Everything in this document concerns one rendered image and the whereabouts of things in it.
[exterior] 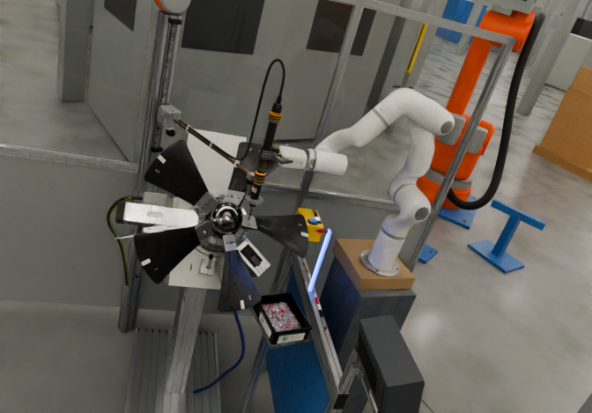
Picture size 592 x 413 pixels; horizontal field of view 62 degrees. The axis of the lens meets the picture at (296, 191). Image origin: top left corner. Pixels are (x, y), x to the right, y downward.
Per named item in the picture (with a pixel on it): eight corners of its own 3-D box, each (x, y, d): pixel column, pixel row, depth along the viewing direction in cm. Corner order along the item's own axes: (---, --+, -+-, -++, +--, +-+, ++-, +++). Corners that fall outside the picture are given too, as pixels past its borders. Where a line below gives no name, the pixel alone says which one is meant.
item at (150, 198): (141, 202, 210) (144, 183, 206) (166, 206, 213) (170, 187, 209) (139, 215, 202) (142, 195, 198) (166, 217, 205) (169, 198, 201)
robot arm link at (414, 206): (398, 224, 230) (418, 180, 219) (418, 249, 215) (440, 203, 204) (376, 223, 225) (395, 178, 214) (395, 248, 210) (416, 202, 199)
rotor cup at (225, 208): (202, 237, 197) (206, 233, 185) (206, 201, 200) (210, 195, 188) (238, 240, 201) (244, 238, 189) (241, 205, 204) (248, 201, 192)
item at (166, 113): (154, 120, 226) (156, 102, 222) (167, 119, 231) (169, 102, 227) (166, 129, 220) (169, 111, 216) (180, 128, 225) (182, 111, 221)
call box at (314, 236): (292, 224, 248) (298, 206, 244) (311, 226, 251) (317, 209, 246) (298, 242, 234) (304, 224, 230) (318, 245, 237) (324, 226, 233)
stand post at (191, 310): (163, 395, 256) (192, 253, 216) (181, 396, 258) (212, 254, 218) (163, 403, 252) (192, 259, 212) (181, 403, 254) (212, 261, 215)
